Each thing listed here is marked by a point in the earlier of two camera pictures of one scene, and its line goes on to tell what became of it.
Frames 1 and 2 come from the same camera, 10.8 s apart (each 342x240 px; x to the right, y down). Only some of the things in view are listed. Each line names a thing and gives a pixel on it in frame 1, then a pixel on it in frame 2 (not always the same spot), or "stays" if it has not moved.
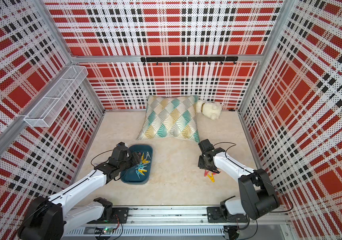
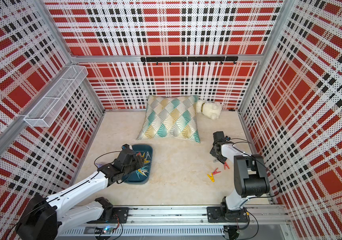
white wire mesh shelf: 47,110 stays
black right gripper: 201,164 -> 213,151
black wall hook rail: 183,59 stays
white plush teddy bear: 212,110 stays
